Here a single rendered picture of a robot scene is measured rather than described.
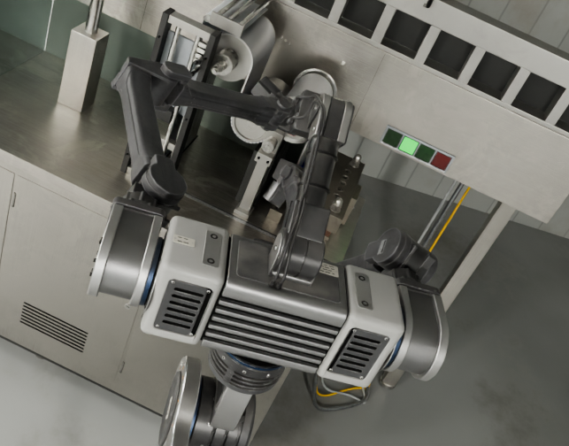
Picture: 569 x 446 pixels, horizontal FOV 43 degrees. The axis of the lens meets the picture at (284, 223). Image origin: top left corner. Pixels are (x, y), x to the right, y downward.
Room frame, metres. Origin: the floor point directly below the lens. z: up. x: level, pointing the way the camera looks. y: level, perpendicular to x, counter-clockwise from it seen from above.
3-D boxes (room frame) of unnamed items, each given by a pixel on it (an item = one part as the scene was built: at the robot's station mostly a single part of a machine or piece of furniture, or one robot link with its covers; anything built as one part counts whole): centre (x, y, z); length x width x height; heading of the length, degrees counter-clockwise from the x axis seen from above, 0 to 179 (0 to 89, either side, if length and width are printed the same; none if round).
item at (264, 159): (1.89, 0.13, 1.05); 0.06 x 0.05 x 0.31; 178
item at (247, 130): (2.06, 0.21, 1.17); 0.26 x 0.12 x 0.12; 178
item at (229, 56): (1.92, 0.35, 1.33); 0.06 x 0.06 x 0.06; 88
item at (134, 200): (0.95, 0.23, 1.45); 0.09 x 0.08 x 0.12; 104
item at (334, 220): (2.08, -0.09, 1.00); 0.40 x 0.16 x 0.06; 178
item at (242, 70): (2.07, 0.34, 1.33); 0.25 x 0.14 x 0.14; 178
